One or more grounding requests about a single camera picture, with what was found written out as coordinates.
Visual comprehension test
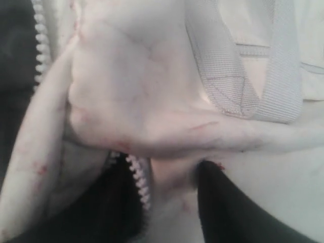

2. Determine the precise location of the white and grey backpack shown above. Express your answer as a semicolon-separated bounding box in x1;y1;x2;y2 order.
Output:
1;1;323;242

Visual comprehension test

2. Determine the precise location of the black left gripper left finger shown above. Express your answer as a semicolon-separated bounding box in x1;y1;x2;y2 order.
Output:
10;153;149;242

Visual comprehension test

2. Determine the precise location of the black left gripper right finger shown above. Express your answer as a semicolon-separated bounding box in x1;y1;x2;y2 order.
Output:
196;160;319;242

